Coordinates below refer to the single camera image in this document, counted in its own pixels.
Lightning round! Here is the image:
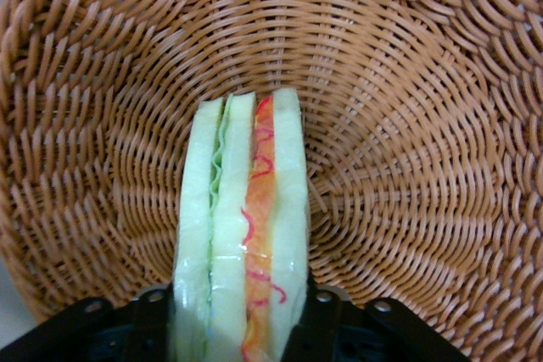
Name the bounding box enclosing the white bread toy sandwich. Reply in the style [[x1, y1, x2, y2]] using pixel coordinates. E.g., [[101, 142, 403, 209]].
[[169, 86, 311, 362]]

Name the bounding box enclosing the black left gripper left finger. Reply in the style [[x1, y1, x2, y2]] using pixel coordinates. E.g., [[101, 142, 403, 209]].
[[0, 283, 175, 362]]

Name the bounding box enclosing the round brown wicker basket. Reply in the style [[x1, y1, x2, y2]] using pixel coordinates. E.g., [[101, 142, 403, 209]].
[[0, 0, 543, 362]]

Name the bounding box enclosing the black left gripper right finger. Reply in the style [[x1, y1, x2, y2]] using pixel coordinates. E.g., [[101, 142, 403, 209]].
[[279, 275, 472, 362]]

